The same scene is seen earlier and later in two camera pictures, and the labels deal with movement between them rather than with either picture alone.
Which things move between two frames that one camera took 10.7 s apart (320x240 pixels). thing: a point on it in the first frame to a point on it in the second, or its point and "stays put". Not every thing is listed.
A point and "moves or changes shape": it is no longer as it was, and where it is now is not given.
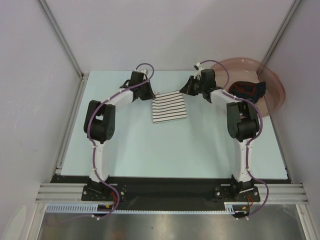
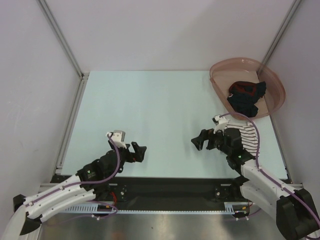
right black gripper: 188,89 to 206,134
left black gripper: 150,95 to 138,155
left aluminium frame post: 61,37 stays put
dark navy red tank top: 251,90 stays put
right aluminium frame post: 281,32 stays put
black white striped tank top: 167,106 moves or changes shape
